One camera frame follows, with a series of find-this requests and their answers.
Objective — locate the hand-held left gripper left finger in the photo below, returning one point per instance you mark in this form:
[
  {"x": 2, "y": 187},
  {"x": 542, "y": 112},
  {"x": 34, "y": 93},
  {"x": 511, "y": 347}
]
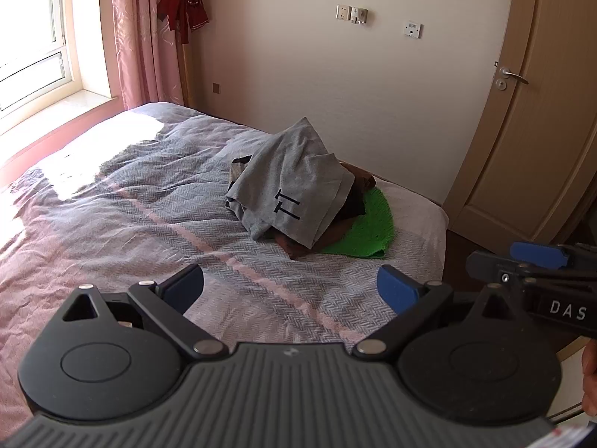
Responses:
[{"x": 183, "y": 289}]

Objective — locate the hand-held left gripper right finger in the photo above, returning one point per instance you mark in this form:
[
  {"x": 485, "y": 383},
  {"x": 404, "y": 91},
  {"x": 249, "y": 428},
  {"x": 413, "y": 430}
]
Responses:
[{"x": 396, "y": 289}]

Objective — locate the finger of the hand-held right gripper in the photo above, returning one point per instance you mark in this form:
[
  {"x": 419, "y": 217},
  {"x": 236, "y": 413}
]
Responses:
[
  {"x": 536, "y": 254},
  {"x": 489, "y": 266}
]

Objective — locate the grey garment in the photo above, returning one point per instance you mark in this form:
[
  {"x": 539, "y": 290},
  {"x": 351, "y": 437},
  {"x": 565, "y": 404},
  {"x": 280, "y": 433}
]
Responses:
[{"x": 289, "y": 182}]

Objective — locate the person's right hand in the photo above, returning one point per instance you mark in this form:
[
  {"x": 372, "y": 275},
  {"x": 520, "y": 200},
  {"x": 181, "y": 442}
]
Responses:
[{"x": 590, "y": 378}]

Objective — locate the green knitted cloth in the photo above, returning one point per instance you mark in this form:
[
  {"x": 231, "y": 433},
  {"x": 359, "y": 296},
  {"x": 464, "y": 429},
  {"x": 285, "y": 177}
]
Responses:
[{"x": 371, "y": 224}]

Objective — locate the grey pink blanket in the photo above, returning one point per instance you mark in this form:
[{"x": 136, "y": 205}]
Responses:
[{"x": 140, "y": 214}]

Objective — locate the brown garment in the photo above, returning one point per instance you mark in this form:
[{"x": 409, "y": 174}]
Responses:
[{"x": 354, "y": 200}]

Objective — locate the beige door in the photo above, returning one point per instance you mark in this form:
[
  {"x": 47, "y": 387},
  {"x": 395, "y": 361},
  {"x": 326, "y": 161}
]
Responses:
[{"x": 550, "y": 149}]

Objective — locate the window sill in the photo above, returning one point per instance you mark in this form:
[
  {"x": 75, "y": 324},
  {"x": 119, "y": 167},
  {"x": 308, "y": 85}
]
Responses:
[{"x": 56, "y": 102}]

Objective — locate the pink curtain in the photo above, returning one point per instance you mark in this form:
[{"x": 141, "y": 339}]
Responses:
[{"x": 140, "y": 32}]

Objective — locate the red garment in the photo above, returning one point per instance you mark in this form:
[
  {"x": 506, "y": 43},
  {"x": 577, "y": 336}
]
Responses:
[{"x": 186, "y": 4}]

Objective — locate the window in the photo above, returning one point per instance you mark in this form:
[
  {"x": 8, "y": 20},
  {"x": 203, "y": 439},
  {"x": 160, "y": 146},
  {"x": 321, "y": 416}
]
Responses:
[{"x": 32, "y": 32}]

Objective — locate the white wall socket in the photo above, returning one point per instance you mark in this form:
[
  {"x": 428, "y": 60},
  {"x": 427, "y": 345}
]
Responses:
[
  {"x": 359, "y": 15},
  {"x": 343, "y": 12}
]

